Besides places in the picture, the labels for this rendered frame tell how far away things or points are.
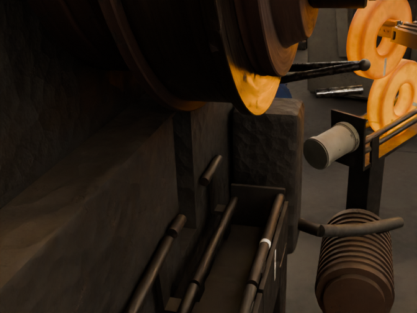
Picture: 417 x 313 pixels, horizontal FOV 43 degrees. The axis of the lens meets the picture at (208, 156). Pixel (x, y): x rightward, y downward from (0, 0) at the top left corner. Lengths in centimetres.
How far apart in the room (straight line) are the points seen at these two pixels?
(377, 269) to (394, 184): 148
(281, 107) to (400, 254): 122
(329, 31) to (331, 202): 140
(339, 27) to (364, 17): 230
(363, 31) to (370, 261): 39
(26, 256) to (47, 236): 2
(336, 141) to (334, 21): 237
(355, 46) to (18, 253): 75
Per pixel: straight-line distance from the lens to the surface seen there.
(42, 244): 35
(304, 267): 181
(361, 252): 95
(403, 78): 111
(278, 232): 66
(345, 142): 98
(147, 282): 50
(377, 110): 107
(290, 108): 78
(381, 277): 93
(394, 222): 99
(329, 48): 335
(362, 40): 97
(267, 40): 39
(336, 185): 233
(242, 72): 40
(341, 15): 326
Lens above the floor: 105
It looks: 24 degrees down
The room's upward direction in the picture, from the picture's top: 2 degrees counter-clockwise
